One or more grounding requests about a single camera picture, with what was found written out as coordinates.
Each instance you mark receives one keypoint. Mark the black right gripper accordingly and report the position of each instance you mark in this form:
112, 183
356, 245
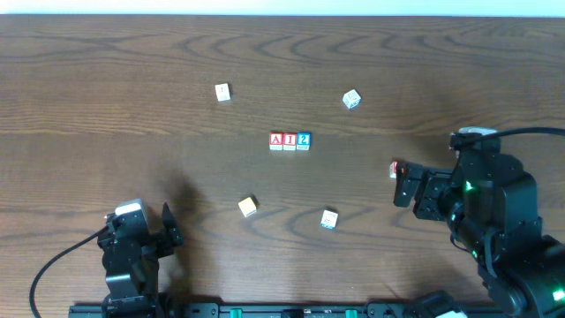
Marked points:
425, 190

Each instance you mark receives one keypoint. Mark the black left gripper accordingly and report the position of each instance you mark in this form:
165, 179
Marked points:
155, 236

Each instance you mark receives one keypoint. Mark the blue number 2 block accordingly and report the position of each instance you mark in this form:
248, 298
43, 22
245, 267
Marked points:
303, 141

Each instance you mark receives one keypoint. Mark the red letter I block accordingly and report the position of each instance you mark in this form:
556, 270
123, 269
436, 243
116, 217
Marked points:
289, 141

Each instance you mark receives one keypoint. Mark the red letter A block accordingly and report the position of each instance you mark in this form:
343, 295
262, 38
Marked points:
276, 141

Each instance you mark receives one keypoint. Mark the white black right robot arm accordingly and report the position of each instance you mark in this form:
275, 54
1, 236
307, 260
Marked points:
522, 281

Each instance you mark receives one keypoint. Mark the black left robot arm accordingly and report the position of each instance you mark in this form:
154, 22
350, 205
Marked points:
136, 283

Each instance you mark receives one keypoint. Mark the red white block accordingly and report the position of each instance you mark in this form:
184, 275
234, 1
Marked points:
392, 169

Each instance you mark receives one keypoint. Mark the yellow wooden block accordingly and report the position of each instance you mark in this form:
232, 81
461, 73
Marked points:
247, 206

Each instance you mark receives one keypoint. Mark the white block blue edge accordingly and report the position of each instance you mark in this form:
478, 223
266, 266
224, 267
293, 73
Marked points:
328, 219

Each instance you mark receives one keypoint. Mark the white block with green side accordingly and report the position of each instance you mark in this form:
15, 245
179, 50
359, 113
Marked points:
352, 99

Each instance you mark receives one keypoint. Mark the white block with number 5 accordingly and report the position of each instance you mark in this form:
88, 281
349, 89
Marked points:
222, 92

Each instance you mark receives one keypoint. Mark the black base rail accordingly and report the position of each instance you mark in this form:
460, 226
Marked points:
438, 304

